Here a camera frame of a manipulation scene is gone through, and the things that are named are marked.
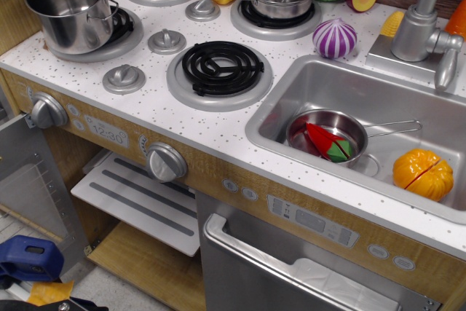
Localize tall steel stock pot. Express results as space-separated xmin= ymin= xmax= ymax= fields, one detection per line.
xmin=24 ymin=0 xmax=119 ymax=55

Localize front left black burner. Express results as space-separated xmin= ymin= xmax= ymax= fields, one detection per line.
xmin=49 ymin=6 xmax=143 ymax=63

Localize black burner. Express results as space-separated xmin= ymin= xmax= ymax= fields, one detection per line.
xmin=49 ymin=6 xmax=143 ymax=63
xmin=230 ymin=1 xmax=322 ymax=42
xmin=167 ymin=41 xmax=273 ymax=112

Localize silver stovetop knob middle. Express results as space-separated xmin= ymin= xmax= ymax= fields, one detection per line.
xmin=147 ymin=28 xmax=186 ymax=55

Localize silver stovetop knob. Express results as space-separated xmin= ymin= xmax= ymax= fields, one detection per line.
xmin=102 ymin=64 xmax=146 ymax=95
xmin=147 ymin=28 xmax=186 ymax=55
xmin=185 ymin=0 xmax=221 ymax=22

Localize silver stovetop knob front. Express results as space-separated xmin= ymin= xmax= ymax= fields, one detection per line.
xmin=102 ymin=64 xmax=146 ymax=95

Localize silver stovetop knob back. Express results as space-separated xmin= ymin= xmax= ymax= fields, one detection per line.
xmin=185 ymin=0 xmax=221 ymax=22

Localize silver oven knob left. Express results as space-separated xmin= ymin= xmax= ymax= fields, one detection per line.
xmin=31 ymin=92 xmax=68 ymax=129

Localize silver oven knob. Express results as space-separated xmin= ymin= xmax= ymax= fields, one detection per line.
xmin=146 ymin=142 xmax=188 ymax=183
xmin=31 ymin=92 xmax=68 ymax=129

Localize back right black burner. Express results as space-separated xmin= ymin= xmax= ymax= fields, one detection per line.
xmin=230 ymin=1 xmax=322 ymax=42

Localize front centre black burner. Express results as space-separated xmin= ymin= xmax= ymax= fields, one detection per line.
xmin=167 ymin=41 xmax=273 ymax=112

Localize silver oven knob right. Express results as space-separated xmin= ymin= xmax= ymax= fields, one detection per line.
xmin=146 ymin=142 xmax=188 ymax=183

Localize white oven rack shelf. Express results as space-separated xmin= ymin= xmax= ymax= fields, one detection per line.
xmin=71 ymin=153 xmax=200 ymax=256

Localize open oven door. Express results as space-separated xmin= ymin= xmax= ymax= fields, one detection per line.
xmin=1 ymin=115 xmax=88 ymax=277

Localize purple toy onion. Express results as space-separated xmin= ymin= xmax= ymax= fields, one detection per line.
xmin=312 ymin=17 xmax=358 ymax=59

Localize blue clamp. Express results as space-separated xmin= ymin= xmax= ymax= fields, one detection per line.
xmin=1 ymin=235 xmax=65 ymax=283

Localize small steel saucepan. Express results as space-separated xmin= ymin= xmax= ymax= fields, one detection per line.
xmin=285 ymin=109 xmax=422 ymax=168

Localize red toy chili pepper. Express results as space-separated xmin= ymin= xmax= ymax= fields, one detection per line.
xmin=306 ymin=122 xmax=352 ymax=162

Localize yellow toy corn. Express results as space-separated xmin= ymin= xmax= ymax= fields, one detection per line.
xmin=380 ymin=11 xmax=404 ymax=38

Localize yellow cloth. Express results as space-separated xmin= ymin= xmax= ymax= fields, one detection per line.
xmin=27 ymin=280 xmax=74 ymax=306

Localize silver sink basin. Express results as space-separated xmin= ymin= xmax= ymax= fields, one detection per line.
xmin=245 ymin=55 xmax=465 ymax=224

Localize silver dishwasher door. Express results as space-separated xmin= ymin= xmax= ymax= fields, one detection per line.
xmin=196 ymin=193 xmax=442 ymax=310

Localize silver toy faucet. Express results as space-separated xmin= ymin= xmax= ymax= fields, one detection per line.
xmin=366 ymin=0 xmax=464 ymax=92

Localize orange toy carrot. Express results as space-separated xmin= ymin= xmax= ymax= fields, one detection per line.
xmin=444 ymin=0 xmax=466 ymax=39

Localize orange toy pumpkin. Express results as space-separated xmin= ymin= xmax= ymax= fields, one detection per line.
xmin=392 ymin=149 xmax=454 ymax=202

